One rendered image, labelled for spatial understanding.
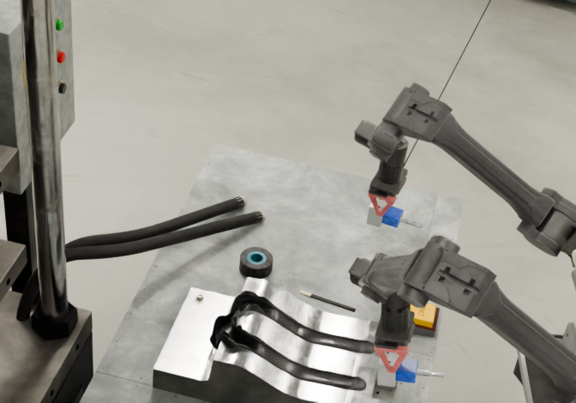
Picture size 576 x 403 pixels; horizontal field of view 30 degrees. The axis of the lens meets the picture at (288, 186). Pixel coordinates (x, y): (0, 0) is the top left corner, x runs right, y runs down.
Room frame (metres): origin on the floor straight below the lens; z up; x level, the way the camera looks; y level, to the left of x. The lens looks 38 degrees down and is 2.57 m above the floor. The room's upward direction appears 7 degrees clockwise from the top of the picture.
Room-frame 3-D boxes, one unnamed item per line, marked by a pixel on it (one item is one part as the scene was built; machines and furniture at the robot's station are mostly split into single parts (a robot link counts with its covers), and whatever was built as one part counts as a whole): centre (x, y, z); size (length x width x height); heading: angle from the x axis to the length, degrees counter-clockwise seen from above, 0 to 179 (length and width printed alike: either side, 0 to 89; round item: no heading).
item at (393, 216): (2.02, -0.27, 0.93); 0.13 x 0.05 x 0.05; 72
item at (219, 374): (1.60, -0.03, 0.87); 0.50 x 0.26 x 0.14; 80
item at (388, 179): (2.03, -0.23, 1.06); 0.10 x 0.07 x 0.07; 162
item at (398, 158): (2.03, -0.23, 1.12); 0.07 x 0.06 x 0.07; 53
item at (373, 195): (2.01, -0.23, 0.99); 0.07 x 0.07 x 0.09; 72
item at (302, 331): (1.58, -0.05, 0.92); 0.35 x 0.16 x 0.09; 80
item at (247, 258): (1.92, 0.05, 0.82); 0.08 x 0.08 x 0.04
